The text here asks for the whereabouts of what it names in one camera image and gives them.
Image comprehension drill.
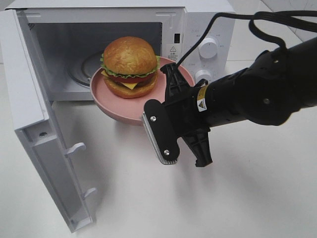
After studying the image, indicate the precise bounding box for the burger with lettuce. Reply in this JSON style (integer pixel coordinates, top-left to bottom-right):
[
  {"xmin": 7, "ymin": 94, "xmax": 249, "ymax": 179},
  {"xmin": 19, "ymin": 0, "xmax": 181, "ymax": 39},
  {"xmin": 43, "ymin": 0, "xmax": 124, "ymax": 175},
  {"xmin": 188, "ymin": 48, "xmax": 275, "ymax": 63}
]
[{"xmin": 101, "ymin": 36, "xmax": 160, "ymax": 99}]

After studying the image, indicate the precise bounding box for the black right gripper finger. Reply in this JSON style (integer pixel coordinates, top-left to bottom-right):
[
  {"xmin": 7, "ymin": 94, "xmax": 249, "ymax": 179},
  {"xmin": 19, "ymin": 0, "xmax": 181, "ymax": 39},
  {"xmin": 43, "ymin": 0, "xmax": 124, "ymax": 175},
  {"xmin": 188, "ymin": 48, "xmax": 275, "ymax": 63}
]
[
  {"xmin": 160, "ymin": 63, "xmax": 193, "ymax": 99},
  {"xmin": 182, "ymin": 128, "xmax": 212, "ymax": 167}
]

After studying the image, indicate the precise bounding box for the glass microwave turntable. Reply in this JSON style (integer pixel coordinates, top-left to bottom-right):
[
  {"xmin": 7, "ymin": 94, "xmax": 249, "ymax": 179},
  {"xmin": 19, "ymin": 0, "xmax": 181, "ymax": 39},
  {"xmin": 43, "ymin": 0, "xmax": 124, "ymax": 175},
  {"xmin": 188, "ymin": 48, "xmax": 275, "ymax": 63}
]
[{"xmin": 66, "ymin": 51, "xmax": 102, "ymax": 87}]

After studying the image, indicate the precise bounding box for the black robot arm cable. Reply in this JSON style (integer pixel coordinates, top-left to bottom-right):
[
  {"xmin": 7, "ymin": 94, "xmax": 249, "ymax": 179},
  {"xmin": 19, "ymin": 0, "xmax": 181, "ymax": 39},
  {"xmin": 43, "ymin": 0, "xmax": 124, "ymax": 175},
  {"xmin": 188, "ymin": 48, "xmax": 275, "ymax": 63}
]
[{"xmin": 174, "ymin": 10, "xmax": 317, "ymax": 67}]

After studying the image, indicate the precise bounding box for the white microwave oven body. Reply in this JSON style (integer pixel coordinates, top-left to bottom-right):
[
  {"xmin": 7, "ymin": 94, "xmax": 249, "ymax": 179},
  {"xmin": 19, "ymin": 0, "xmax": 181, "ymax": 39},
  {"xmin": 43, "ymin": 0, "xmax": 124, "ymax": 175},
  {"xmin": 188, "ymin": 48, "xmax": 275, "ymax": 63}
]
[{"xmin": 4, "ymin": 0, "xmax": 236, "ymax": 102}]

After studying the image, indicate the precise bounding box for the white microwave door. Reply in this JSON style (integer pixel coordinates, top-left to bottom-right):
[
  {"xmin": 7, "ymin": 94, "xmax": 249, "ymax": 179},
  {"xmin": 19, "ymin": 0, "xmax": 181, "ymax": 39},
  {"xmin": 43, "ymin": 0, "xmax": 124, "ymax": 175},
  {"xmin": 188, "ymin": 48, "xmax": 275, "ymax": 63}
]
[{"xmin": 0, "ymin": 9, "xmax": 94, "ymax": 232}]

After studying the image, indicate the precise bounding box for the white timer knob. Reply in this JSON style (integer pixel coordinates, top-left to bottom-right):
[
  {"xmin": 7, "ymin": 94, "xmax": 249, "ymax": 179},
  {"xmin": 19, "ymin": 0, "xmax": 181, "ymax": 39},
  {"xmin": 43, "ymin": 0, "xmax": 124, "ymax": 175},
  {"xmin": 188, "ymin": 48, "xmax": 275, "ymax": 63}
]
[{"xmin": 194, "ymin": 69, "xmax": 212, "ymax": 83}]

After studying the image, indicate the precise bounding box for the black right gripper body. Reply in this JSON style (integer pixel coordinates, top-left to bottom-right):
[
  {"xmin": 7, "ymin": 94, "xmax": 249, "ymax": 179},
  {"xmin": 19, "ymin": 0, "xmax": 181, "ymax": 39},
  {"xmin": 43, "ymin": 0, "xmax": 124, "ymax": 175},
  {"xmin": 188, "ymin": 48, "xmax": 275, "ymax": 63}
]
[{"xmin": 163, "ymin": 84, "xmax": 210, "ymax": 139}]

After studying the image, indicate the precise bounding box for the pink round plate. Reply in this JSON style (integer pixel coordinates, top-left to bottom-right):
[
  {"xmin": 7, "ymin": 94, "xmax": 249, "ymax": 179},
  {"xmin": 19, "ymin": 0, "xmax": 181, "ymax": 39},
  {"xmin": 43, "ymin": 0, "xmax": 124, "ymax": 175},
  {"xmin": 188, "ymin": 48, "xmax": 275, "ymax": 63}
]
[{"xmin": 89, "ymin": 56, "xmax": 196, "ymax": 127}]

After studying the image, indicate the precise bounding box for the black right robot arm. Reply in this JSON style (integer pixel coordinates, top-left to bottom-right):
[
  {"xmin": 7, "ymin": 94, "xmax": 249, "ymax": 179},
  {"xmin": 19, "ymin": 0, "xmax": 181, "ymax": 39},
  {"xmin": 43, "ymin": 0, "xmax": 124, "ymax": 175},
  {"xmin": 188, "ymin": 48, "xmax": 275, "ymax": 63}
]
[{"xmin": 156, "ymin": 39, "xmax": 317, "ymax": 167}]

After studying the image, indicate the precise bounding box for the upper white control knob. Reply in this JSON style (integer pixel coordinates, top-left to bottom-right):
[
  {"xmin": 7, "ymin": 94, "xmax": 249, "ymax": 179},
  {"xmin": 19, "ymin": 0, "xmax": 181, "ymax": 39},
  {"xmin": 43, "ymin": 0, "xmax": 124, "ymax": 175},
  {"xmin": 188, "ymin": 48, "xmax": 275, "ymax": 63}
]
[{"xmin": 198, "ymin": 37, "xmax": 218, "ymax": 59}]

